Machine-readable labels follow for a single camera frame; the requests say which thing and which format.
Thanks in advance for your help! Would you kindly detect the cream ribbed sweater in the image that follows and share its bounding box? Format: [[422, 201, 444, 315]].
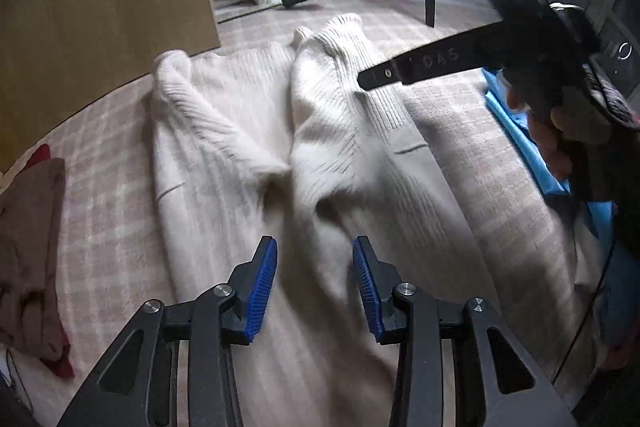
[[150, 13, 506, 427]]

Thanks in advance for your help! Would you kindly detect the person's right hand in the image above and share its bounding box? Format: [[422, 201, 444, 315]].
[[505, 82, 576, 185]]

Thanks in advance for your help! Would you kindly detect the beige plaid mat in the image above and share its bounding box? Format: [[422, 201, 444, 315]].
[[0, 0, 616, 427]]

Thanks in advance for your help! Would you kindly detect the brown folded cloth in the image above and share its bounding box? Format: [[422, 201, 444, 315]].
[[0, 157, 71, 363]]

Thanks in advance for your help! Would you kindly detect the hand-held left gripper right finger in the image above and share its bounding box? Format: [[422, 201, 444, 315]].
[[352, 235, 578, 427]]

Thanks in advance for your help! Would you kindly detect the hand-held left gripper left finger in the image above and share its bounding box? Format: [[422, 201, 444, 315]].
[[57, 235, 278, 427]]

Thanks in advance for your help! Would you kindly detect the dark red folded cloth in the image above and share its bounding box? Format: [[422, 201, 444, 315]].
[[22, 144, 76, 380]]

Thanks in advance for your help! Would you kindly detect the blue striped garment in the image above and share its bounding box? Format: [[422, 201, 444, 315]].
[[482, 67, 640, 353]]

